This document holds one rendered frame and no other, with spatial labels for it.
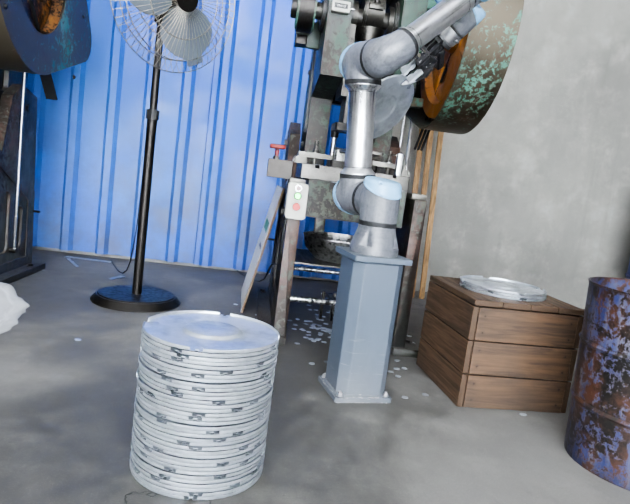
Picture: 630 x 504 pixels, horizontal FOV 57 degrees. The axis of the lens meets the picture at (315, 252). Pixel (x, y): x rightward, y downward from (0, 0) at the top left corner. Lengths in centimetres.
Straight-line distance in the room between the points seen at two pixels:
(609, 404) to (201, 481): 101
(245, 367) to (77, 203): 271
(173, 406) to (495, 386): 111
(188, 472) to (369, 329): 75
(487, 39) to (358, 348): 120
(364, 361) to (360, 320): 13
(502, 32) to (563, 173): 198
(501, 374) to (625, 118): 272
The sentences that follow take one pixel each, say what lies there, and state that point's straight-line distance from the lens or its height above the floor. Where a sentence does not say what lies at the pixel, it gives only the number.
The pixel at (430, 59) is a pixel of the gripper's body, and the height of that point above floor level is 111.
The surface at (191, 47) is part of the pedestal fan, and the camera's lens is 266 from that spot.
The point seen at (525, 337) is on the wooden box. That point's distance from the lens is 195.
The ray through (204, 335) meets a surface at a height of 31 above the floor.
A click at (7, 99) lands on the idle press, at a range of 297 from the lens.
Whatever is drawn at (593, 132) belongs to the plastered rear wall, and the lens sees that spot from 424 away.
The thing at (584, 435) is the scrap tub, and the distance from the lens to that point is 174.
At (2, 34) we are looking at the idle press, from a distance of 245.
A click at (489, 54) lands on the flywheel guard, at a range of 229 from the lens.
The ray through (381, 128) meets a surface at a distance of 232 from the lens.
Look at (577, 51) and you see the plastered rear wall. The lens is 422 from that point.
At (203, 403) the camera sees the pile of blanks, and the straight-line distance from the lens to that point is 117.
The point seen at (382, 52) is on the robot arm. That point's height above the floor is 104.
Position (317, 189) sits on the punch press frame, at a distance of 225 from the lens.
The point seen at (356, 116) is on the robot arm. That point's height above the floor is 86.
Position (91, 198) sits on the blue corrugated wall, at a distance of 373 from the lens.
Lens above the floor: 67
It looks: 8 degrees down
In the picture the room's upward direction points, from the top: 7 degrees clockwise
